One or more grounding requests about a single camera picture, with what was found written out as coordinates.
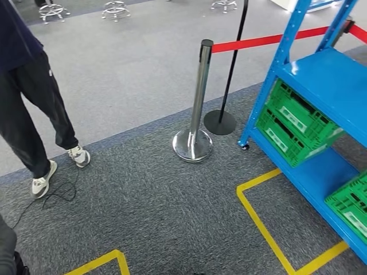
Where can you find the white floor block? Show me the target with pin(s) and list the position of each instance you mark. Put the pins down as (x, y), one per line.
(284, 4)

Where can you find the black stanchion post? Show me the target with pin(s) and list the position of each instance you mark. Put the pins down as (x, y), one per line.
(345, 27)

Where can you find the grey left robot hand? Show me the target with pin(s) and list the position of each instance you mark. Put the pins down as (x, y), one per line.
(6, 246)

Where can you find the chrome stool base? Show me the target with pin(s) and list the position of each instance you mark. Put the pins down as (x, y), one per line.
(115, 9)
(224, 4)
(53, 10)

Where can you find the silver stanchion post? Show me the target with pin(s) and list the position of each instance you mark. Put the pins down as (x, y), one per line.
(200, 83)

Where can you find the yellow floor tape square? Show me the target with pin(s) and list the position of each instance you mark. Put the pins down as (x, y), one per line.
(115, 258)

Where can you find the person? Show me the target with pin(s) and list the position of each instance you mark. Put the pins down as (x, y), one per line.
(29, 87)

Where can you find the black pole floor stand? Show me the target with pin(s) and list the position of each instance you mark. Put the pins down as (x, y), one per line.
(220, 121)

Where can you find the blue metal shelf rack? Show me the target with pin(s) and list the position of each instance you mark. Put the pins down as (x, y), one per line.
(329, 79)

